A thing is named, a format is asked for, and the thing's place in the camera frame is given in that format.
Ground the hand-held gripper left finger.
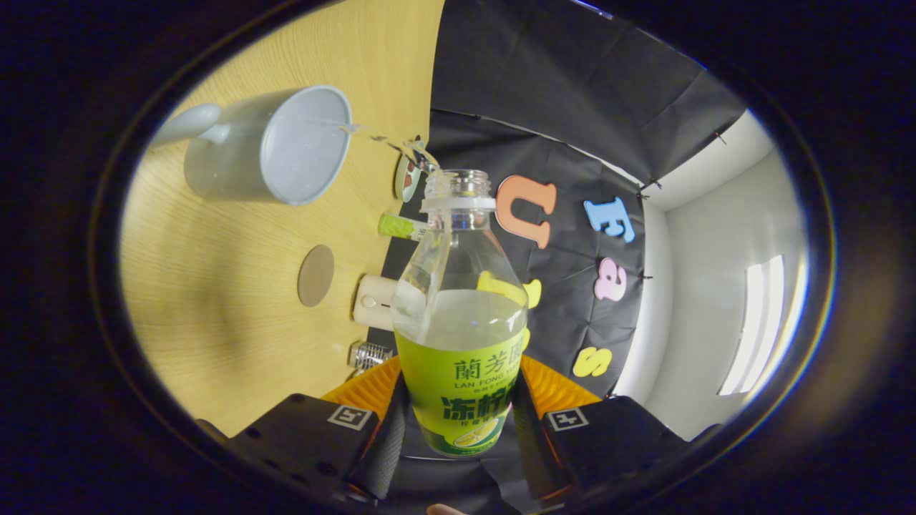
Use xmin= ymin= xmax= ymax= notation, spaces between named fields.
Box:
xmin=193 ymin=355 xmax=410 ymax=505

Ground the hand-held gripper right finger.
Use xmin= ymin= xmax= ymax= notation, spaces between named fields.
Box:
xmin=512 ymin=355 xmax=723 ymax=505

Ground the green label juice bottle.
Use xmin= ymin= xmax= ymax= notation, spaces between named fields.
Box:
xmin=391 ymin=170 xmax=530 ymax=457

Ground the round brown coaster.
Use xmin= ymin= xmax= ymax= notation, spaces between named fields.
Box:
xmin=297 ymin=244 xmax=336 ymax=308

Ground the white cup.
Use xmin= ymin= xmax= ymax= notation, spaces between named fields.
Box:
xmin=150 ymin=85 xmax=354 ymax=207

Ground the slim white green bottle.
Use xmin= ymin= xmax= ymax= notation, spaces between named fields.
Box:
xmin=378 ymin=212 xmax=430 ymax=241

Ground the white toaster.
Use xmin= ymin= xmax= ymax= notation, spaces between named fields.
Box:
xmin=352 ymin=275 xmax=399 ymax=332

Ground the wooden table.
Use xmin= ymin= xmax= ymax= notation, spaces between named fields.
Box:
xmin=120 ymin=0 xmax=446 ymax=437

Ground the ceiling light panel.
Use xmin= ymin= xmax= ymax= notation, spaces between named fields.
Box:
xmin=718 ymin=254 xmax=788 ymax=396

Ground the pale green plate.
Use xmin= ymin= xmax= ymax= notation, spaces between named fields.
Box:
xmin=394 ymin=136 xmax=430 ymax=203

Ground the black backdrop cloth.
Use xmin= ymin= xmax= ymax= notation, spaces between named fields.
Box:
xmin=365 ymin=0 xmax=749 ymax=515

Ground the metal wire utensil holder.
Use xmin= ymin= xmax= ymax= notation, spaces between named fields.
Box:
xmin=348 ymin=340 xmax=394 ymax=371

